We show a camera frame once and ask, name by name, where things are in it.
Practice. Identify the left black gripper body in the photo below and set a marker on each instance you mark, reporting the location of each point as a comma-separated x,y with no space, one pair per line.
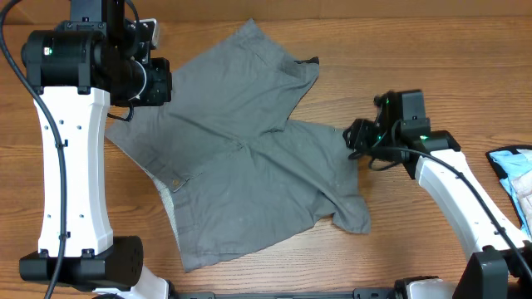
144,87

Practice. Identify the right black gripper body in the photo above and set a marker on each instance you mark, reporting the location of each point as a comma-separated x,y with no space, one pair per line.
365,138

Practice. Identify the grey shorts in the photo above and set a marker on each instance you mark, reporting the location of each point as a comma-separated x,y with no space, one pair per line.
235,173

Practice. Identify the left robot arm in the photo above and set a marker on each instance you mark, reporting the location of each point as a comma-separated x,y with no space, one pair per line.
76,72

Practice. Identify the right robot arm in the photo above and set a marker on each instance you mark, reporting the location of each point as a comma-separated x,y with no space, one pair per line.
498,253

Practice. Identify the blue patterned cloth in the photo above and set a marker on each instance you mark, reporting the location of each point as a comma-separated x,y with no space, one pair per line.
512,166

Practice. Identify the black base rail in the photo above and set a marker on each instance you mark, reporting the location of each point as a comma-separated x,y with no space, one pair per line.
358,293

